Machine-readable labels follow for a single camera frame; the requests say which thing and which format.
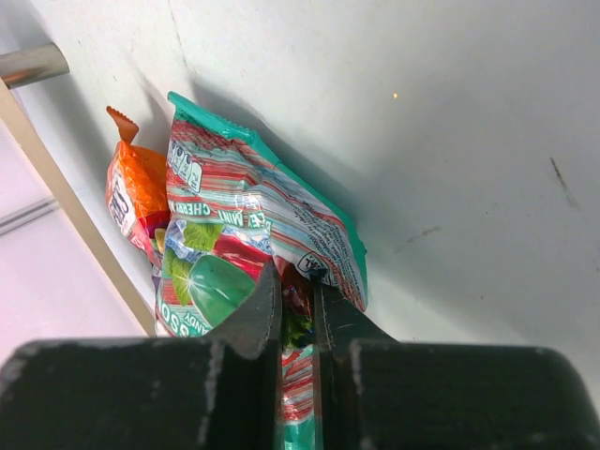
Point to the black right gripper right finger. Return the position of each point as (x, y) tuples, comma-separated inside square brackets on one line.
[(338, 330)]

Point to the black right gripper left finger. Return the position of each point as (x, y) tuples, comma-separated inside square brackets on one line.
[(243, 384)]

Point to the teal cherry mint candy bag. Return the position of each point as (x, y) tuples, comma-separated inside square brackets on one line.
[(234, 208)]

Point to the orange Fox's fruits candy bag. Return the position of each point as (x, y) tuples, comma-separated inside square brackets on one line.
[(135, 191)]

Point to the light wooden two-tier shelf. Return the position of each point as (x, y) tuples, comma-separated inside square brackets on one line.
[(25, 67)]

